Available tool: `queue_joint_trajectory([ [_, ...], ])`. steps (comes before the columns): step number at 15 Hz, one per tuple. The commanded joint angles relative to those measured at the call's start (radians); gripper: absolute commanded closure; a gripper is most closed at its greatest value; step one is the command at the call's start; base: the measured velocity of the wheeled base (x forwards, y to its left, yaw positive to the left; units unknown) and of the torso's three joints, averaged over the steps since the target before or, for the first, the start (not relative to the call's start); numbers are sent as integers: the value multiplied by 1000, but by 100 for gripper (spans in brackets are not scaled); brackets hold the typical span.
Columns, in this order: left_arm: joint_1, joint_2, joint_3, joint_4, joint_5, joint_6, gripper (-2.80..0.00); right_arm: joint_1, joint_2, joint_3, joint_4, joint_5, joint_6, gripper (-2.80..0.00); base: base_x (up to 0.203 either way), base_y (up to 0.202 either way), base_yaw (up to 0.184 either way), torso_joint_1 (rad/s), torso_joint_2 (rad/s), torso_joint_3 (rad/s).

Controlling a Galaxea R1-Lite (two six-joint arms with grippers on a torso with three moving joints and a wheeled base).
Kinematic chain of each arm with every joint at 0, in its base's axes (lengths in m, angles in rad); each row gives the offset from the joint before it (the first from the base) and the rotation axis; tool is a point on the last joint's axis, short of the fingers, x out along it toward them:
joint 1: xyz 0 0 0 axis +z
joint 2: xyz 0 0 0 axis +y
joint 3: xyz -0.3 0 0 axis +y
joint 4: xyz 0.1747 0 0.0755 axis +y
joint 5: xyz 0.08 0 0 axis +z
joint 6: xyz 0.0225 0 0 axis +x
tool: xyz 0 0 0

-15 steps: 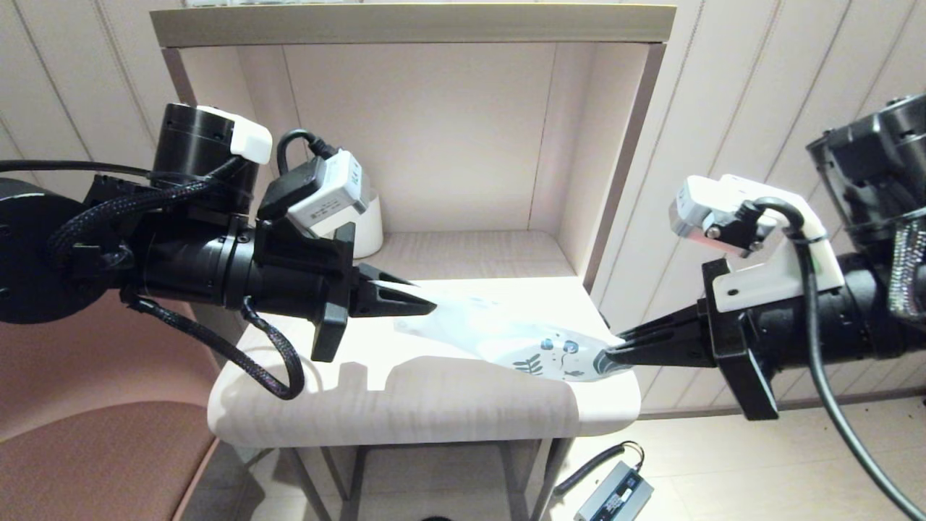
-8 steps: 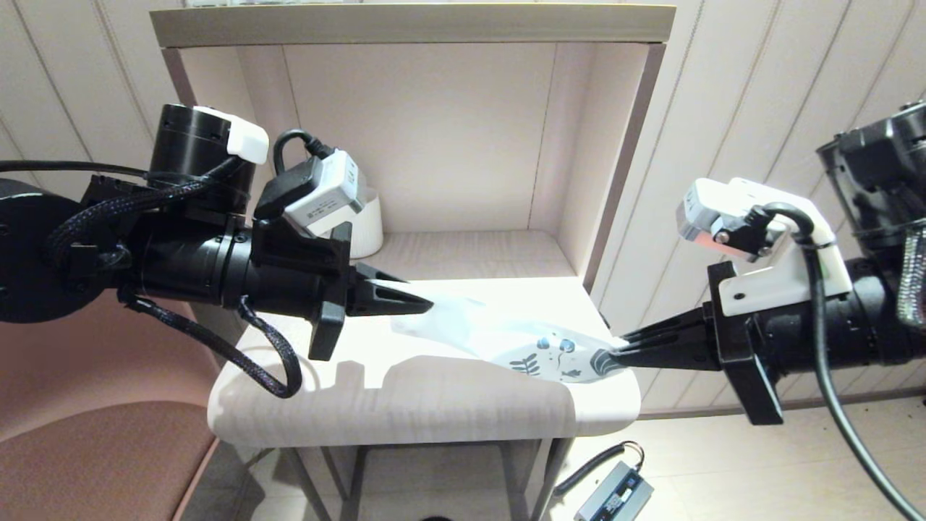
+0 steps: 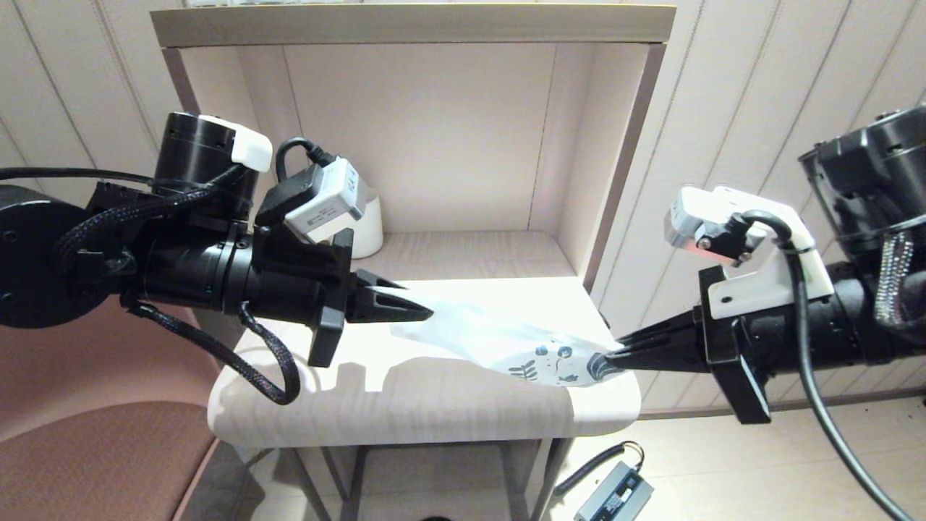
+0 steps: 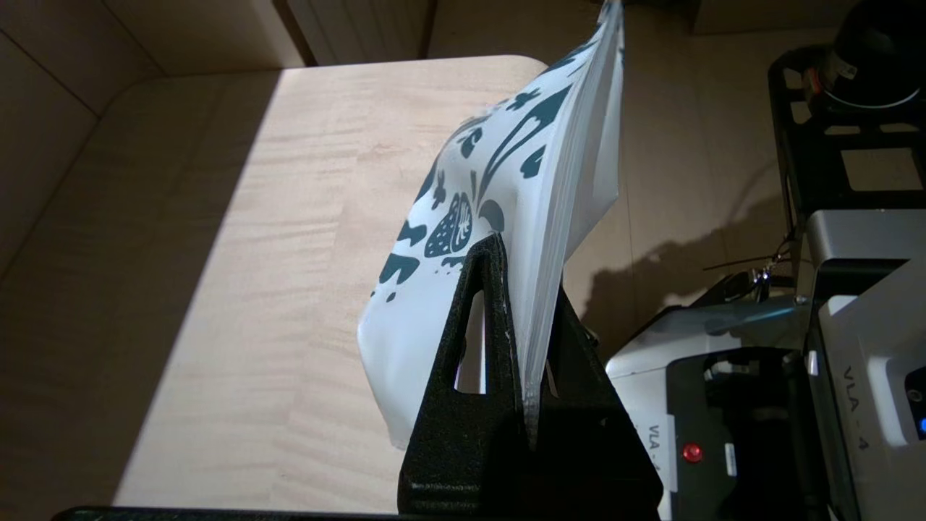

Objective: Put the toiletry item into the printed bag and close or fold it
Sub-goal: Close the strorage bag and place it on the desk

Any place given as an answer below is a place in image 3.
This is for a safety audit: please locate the white floral plastic bag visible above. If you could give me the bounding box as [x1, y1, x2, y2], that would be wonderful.
[391, 299, 627, 389]

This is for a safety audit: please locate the white ribbed ceramic mug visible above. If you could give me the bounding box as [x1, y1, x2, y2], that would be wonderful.
[350, 183, 385, 260]

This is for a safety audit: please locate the light wooden shelf desk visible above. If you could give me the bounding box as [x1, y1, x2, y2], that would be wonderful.
[150, 4, 677, 521]

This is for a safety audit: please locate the grey black power adapter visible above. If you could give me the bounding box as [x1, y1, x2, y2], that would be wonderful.
[575, 463, 654, 521]

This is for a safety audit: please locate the brown upholstered chair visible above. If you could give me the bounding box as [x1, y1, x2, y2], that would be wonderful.
[0, 289, 225, 521]

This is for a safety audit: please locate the black left camera bracket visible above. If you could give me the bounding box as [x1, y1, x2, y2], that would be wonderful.
[252, 226, 355, 290]

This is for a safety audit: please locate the white right camera bracket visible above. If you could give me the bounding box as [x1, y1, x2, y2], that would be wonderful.
[679, 185, 837, 321]

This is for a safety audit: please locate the black right camera cable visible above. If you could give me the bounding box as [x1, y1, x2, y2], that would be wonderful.
[698, 210, 921, 521]

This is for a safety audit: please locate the black camera cable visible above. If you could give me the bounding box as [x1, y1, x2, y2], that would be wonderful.
[698, 210, 921, 521]
[0, 136, 339, 187]

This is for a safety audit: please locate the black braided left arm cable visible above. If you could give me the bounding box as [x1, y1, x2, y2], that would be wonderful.
[56, 163, 302, 406]

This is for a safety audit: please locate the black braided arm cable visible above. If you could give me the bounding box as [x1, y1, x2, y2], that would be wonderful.
[870, 230, 926, 335]
[56, 163, 302, 406]

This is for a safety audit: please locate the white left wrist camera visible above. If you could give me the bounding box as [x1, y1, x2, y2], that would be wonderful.
[255, 156, 367, 245]

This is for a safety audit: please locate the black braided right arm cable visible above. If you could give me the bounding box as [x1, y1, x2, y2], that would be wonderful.
[870, 230, 926, 335]

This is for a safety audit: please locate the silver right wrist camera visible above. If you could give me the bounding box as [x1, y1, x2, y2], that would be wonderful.
[663, 187, 769, 266]

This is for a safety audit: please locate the black adapter power cable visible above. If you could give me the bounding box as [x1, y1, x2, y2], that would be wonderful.
[553, 441, 645, 500]

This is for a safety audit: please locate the black left camera cable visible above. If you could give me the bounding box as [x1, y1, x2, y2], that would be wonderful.
[0, 136, 339, 187]

